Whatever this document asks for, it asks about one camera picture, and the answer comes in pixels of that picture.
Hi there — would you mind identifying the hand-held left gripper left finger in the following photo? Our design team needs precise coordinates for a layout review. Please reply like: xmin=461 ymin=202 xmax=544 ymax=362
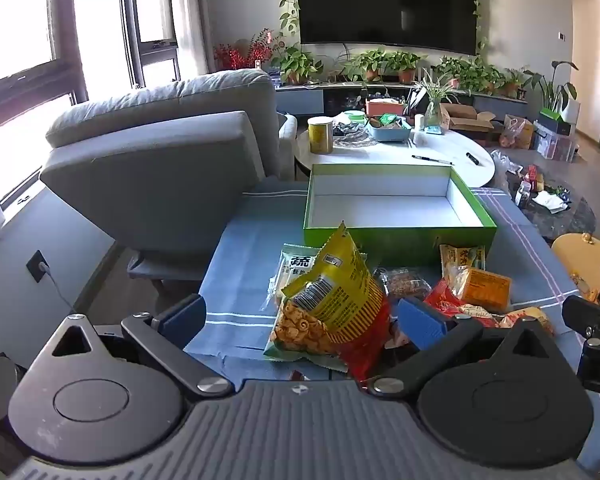
xmin=25 ymin=294 xmax=234 ymax=402

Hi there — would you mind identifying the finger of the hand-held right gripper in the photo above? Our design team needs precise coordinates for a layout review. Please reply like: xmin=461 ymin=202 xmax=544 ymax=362
xmin=562 ymin=295 xmax=600 ymax=341

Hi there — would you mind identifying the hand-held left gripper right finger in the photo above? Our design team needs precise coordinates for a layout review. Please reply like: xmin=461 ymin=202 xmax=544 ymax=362
xmin=367 ymin=297 xmax=571 ymax=401

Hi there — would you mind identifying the clear brown snack packet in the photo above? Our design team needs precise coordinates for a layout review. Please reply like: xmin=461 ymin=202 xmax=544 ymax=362
xmin=375 ymin=267 xmax=433 ymax=302

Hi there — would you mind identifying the orange snack packet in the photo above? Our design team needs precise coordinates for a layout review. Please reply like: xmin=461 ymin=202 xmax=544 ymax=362
xmin=452 ymin=267 xmax=512 ymax=312

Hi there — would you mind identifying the yellow green snack packet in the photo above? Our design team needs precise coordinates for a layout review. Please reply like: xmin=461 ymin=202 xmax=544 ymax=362
xmin=440 ymin=244 xmax=486 ymax=286

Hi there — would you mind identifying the yellow red snack bag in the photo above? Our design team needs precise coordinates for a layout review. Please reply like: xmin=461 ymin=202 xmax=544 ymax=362
xmin=280 ymin=220 xmax=393 ymax=382

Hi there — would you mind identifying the light green chips bag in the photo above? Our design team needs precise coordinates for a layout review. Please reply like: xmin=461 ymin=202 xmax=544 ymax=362
xmin=260 ymin=242 xmax=353 ymax=372

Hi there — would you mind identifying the green cardboard box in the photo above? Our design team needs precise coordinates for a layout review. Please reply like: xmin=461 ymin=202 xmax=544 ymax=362
xmin=302 ymin=162 xmax=498 ymax=266

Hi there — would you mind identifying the orange yellow snack bag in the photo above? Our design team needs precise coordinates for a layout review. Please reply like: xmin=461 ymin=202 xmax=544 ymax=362
xmin=500 ymin=306 xmax=556 ymax=337

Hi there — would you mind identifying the yellow wooden round table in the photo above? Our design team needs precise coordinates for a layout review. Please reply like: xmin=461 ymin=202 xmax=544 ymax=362
xmin=551 ymin=232 xmax=600 ymax=303

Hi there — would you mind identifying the dark round table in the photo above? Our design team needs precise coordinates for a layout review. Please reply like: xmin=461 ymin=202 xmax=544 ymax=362
xmin=510 ymin=180 xmax=597 ymax=241

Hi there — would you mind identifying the white crumpled cloth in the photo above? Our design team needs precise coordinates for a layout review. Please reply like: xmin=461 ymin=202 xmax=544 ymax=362
xmin=532 ymin=190 xmax=571 ymax=214

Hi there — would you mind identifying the grey sofa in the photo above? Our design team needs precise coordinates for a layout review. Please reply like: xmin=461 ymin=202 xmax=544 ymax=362
xmin=40 ymin=69 xmax=298 ymax=281

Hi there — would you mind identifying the white plastic bag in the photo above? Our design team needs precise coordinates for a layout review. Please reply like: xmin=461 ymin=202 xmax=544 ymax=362
xmin=490 ymin=150 xmax=514 ymax=191

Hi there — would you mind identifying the clear storage box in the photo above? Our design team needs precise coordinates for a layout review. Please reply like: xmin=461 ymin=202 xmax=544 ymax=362
xmin=532 ymin=120 xmax=579 ymax=161

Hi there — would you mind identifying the white oval table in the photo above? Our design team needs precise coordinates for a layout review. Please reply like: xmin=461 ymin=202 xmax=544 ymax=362
xmin=294 ymin=122 xmax=496 ymax=188

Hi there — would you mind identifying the blue tray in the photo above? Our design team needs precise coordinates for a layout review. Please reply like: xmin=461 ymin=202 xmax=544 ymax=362
xmin=367 ymin=117 xmax=413 ymax=144

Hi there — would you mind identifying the orange plastic bag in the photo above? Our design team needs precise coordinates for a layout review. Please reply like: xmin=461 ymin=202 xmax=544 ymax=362
xmin=500 ymin=115 xmax=532 ymax=150

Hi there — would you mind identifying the open cardboard box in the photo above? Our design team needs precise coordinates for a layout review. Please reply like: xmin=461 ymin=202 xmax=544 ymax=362
xmin=440 ymin=102 xmax=496 ymax=134

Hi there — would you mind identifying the yellow canister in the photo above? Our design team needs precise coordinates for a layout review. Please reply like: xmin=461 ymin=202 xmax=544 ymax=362
xmin=307 ymin=116 xmax=335 ymax=155

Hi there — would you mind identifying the glass vase with plant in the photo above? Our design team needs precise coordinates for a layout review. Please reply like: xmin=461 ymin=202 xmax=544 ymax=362
xmin=415 ymin=67 xmax=461 ymax=128

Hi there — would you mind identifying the pink box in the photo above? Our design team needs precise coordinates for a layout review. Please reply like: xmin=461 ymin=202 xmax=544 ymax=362
xmin=365 ymin=99 xmax=406 ymax=117

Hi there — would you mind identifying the large leafy floor plant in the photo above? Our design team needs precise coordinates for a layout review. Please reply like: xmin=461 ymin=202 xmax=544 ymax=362
xmin=522 ymin=60 xmax=579 ymax=123

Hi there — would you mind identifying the long tv cabinet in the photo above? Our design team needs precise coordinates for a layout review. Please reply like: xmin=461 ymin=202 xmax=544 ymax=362
xmin=275 ymin=80 xmax=528 ymax=117

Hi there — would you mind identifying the potted green plant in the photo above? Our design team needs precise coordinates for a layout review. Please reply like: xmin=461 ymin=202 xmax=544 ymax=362
xmin=385 ymin=51 xmax=427 ymax=85
xmin=272 ymin=45 xmax=324 ymax=86
xmin=432 ymin=56 xmax=470 ymax=90
xmin=342 ymin=49 xmax=386 ymax=82

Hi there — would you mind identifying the red berry decoration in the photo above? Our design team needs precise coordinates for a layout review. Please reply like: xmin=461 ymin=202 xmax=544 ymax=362
xmin=212 ymin=30 xmax=281 ymax=71

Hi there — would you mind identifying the black television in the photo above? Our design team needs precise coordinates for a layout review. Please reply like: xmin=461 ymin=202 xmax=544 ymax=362
xmin=297 ymin=0 xmax=478 ymax=56

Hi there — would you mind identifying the window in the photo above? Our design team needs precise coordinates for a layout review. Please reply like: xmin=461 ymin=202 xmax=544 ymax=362
xmin=0 ymin=0 xmax=181 ymax=221

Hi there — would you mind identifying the grey power cable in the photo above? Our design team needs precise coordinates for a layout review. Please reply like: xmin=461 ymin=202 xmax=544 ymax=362
xmin=44 ymin=264 xmax=77 ymax=312

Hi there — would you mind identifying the black wall socket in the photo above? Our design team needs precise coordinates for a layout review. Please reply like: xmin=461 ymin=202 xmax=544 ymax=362
xmin=26 ymin=250 xmax=51 ymax=283

